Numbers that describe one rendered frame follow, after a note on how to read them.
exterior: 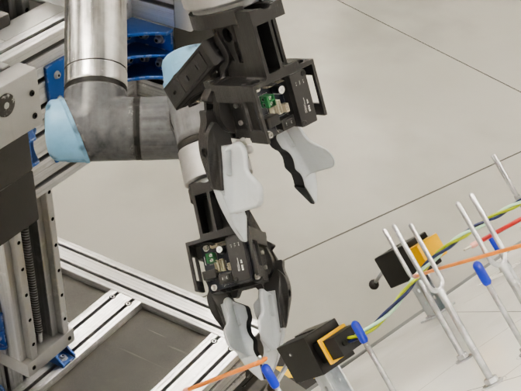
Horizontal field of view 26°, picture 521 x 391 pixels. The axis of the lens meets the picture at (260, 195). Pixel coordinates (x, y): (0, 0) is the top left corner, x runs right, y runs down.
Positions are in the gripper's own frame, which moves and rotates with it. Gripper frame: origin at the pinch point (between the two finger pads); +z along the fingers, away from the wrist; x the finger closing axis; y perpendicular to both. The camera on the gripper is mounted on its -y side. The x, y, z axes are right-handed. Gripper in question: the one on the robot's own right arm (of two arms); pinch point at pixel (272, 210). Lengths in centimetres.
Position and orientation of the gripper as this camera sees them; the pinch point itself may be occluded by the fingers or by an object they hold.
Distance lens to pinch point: 105.4
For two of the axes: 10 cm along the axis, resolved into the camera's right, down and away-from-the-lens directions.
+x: 7.4, -4.0, 5.3
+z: 2.6, 9.1, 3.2
